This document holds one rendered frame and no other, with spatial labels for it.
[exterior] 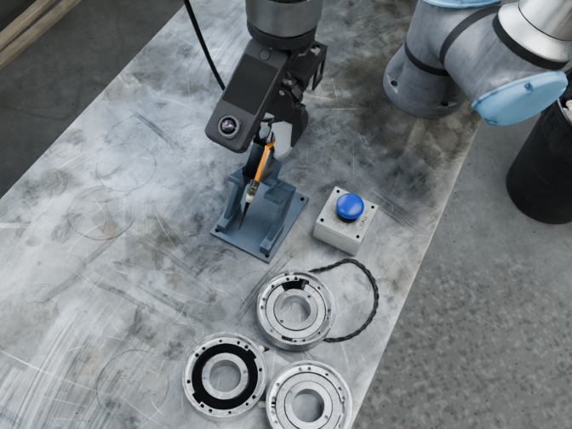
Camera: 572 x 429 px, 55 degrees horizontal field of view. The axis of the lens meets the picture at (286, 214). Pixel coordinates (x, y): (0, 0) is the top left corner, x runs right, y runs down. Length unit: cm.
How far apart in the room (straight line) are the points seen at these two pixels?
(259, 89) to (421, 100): 46
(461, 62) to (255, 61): 37
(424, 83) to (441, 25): 12
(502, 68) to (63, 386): 70
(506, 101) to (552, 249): 121
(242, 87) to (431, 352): 123
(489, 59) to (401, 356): 102
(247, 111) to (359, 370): 38
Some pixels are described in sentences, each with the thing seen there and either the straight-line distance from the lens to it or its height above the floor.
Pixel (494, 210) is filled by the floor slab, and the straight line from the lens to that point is 197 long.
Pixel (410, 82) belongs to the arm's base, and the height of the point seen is 85.
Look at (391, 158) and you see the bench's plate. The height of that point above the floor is 80.
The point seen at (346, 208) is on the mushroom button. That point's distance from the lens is 78.
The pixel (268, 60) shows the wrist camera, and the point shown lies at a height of 112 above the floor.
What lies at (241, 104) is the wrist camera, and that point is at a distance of 58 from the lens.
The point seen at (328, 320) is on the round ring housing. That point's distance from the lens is 75.
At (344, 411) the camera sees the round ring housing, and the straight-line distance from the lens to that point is 73.
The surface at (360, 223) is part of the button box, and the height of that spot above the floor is 85.
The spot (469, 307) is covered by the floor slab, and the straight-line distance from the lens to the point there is 177.
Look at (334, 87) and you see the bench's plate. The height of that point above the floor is 80.
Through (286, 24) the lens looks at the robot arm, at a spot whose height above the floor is 118.
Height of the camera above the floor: 153
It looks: 59 degrees down
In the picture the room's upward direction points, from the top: 7 degrees clockwise
